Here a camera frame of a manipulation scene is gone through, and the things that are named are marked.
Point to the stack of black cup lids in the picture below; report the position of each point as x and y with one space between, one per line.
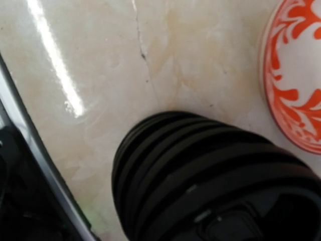
181 176

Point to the red white patterned bowl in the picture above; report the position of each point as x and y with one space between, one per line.
289 71

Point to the aluminium front frame rail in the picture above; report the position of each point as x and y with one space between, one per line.
55 186

